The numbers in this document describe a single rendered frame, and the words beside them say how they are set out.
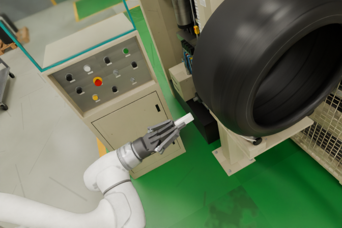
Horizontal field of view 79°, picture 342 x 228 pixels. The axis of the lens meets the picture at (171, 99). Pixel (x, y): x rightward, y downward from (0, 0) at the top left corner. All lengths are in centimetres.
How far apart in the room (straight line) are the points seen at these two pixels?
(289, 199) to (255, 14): 147
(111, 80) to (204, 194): 116
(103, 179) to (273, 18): 70
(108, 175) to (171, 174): 126
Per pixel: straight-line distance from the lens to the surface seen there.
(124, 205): 73
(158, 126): 79
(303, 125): 118
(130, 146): 76
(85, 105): 142
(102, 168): 78
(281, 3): 66
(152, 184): 200
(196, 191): 187
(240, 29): 65
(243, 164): 193
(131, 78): 136
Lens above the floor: 173
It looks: 43 degrees down
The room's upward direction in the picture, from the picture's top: 20 degrees counter-clockwise
